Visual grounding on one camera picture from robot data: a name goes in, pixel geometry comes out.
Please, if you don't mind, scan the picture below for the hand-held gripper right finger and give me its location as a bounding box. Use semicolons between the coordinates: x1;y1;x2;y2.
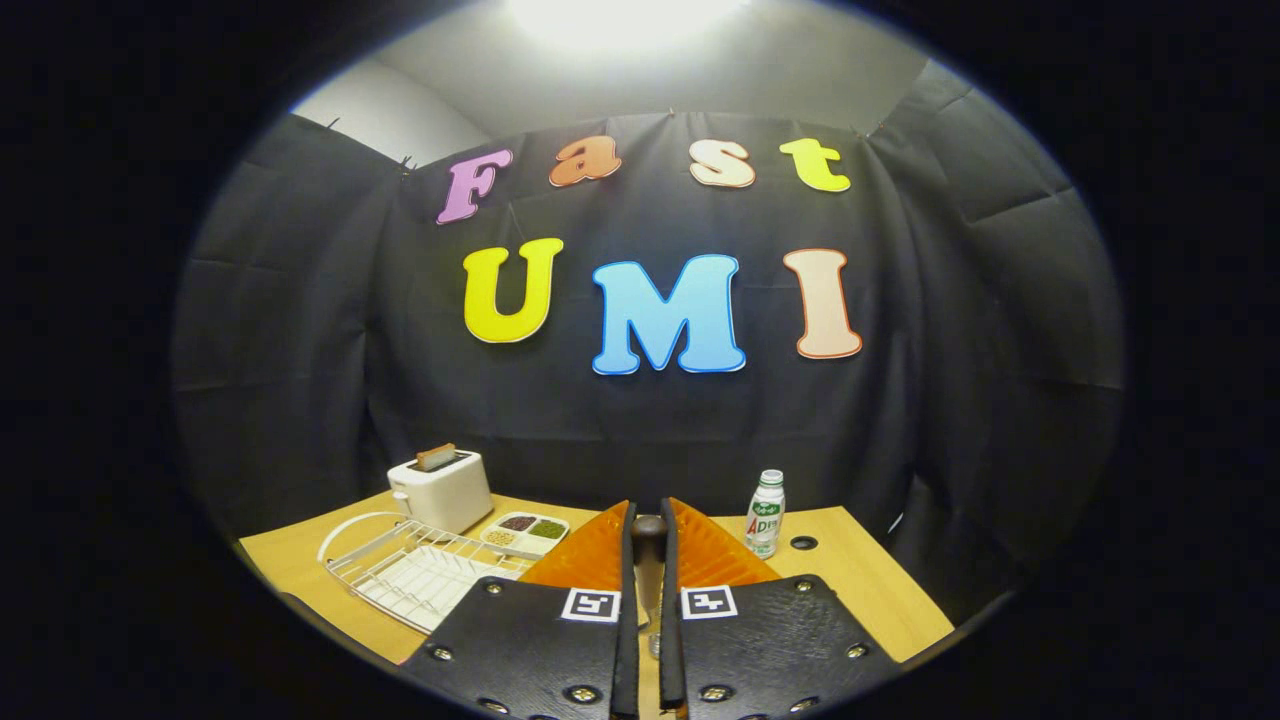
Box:
660;497;901;720

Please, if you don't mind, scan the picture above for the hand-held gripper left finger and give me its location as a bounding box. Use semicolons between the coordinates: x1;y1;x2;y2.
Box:
400;500;641;720

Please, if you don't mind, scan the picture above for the white green-label drink bottle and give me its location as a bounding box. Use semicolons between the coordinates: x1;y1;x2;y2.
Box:
744;469;787;559

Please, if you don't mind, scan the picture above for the white compartment dish with beans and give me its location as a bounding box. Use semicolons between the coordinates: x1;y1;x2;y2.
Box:
480;511;571;557

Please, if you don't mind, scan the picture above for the ceiling light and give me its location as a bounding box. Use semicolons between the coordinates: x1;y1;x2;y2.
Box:
505;0;751;46

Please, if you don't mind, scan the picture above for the white toaster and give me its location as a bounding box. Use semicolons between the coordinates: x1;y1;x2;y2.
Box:
387;450;494;535

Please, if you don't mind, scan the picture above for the white wire dish rack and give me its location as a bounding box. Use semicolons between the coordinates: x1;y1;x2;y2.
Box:
317;512;541;636

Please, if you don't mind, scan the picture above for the wooden-handled metal spoon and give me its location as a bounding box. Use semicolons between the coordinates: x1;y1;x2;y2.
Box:
630;514;669;661

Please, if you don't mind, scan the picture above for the white drain tray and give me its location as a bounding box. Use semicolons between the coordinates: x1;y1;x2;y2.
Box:
355;550;521;631

